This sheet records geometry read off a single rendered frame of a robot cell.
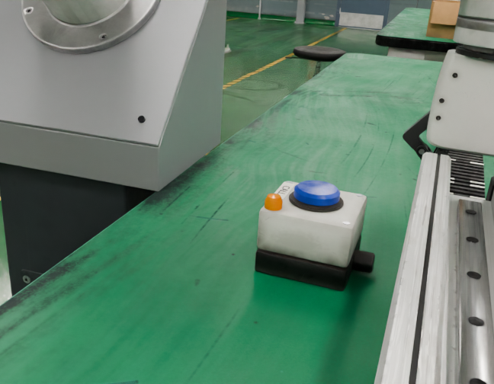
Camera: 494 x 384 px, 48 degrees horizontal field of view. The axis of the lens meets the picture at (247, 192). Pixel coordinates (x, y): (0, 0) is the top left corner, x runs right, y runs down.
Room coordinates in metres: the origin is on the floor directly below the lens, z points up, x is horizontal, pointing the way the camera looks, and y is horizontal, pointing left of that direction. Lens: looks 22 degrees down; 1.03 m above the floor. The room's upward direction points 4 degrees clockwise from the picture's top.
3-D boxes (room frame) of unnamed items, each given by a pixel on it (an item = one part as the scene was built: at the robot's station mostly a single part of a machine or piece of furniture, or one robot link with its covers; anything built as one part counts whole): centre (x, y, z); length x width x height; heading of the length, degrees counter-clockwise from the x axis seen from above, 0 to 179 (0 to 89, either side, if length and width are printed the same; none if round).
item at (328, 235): (0.45, -0.07, 0.81); 0.10 x 0.08 x 0.06; 72
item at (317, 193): (0.45, -0.06, 0.84); 0.04 x 0.04 x 0.02
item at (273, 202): (0.43, -0.02, 0.85); 0.01 x 0.01 x 0.01
